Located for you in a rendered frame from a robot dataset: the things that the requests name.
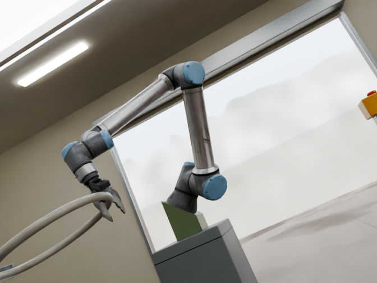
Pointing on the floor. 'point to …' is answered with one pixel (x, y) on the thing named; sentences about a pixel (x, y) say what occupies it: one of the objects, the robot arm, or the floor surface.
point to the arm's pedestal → (205, 258)
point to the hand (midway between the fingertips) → (117, 214)
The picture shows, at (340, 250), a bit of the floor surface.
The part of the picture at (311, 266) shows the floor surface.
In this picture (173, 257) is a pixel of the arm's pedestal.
